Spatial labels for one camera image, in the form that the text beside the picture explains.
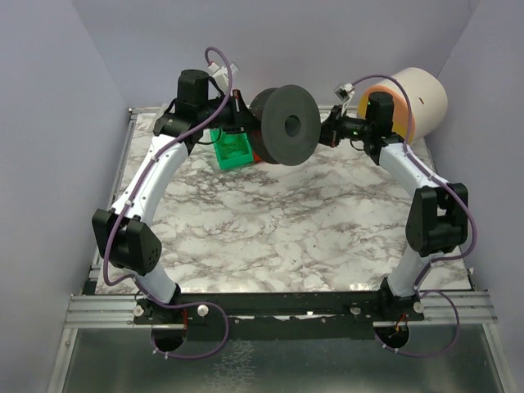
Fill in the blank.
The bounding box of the black spool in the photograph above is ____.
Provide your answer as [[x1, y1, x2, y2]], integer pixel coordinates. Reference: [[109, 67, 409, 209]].
[[248, 84, 321, 166]]

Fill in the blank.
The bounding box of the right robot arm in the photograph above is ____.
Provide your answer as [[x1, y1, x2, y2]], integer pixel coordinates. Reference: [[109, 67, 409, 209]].
[[320, 92, 468, 300]]

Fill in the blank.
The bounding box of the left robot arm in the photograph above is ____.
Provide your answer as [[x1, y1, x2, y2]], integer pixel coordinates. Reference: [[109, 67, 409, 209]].
[[92, 62, 253, 308]]

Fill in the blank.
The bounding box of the green plastic bin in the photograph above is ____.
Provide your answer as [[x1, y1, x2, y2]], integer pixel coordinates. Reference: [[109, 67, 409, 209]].
[[210, 129, 254, 170]]

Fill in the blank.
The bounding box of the large cylinder drum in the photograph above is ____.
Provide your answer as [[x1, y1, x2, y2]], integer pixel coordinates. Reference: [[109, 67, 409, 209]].
[[357, 67, 448, 144]]

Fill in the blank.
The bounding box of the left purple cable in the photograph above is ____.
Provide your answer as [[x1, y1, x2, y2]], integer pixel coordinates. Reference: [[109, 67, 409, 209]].
[[102, 47, 234, 361]]

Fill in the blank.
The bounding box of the purple cable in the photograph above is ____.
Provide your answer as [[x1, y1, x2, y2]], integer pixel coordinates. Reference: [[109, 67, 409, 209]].
[[351, 74, 480, 358], [102, 47, 234, 361]]

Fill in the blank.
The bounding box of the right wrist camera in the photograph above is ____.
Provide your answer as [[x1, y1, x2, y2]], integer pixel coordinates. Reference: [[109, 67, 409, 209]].
[[334, 83, 355, 116]]

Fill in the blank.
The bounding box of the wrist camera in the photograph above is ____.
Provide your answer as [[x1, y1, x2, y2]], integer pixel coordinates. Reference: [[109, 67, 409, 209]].
[[334, 83, 355, 116], [208, 62, 229, 91]]

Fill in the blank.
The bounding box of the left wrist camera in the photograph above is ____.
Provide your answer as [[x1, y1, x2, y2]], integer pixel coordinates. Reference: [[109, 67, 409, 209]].
[[208, 62, 229, 91]]

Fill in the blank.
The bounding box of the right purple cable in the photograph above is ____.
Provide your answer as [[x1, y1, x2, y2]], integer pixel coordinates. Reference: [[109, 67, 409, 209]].
[[351, 74, 480, 358]]

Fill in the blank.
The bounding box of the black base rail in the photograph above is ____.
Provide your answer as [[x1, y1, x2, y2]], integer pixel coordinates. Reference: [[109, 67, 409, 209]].
[[133, 290, 424, 341]]

